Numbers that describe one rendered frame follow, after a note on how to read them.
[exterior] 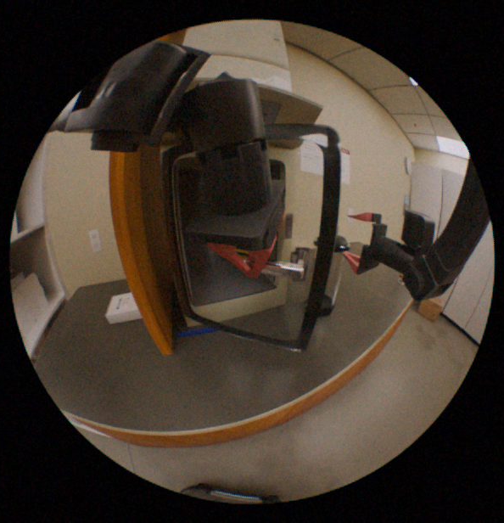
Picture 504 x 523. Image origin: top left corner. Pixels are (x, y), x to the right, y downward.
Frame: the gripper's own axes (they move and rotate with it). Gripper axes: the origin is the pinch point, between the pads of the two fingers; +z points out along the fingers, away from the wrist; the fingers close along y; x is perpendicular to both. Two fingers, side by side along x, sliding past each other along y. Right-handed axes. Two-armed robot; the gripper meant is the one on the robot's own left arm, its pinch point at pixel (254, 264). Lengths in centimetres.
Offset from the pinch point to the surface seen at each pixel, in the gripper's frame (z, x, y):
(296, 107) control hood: -19.3, 3.2, -25.6
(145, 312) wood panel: 7.7, -20.7, 10.4
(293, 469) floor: 97, 38, 76
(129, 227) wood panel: -6.8, -19.9, 2.2
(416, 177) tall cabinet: 32, 183, -249
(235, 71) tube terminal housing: -33.2, -10.8, -32.2
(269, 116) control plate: -17.2, -2.2, -23.2
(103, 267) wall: 20, -85, 4
